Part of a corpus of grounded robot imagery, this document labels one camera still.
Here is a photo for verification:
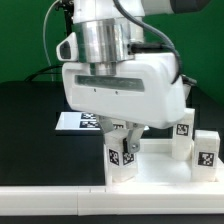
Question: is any white square table top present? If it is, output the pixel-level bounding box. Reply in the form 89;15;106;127
104;139;224;185

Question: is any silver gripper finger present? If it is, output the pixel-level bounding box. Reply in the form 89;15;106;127
123;122;144;154
97;116;114;133

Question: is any black camera stand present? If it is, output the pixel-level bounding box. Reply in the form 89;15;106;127
55;0;74;36

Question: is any white marker base plate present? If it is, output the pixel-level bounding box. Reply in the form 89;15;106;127
56;112;99;131

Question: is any grey cable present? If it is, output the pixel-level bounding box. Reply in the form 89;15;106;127
42;0;63;83

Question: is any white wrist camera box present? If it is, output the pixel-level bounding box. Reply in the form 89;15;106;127
56;32;78;62

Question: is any black cable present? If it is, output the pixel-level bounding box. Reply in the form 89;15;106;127
23;64;64;83

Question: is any white front obstacle wall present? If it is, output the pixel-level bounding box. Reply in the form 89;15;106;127
0;184;224;216

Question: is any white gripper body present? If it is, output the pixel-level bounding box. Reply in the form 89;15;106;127
62;53;186;129

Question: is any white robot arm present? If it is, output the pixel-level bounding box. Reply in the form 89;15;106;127
57;0;211;153

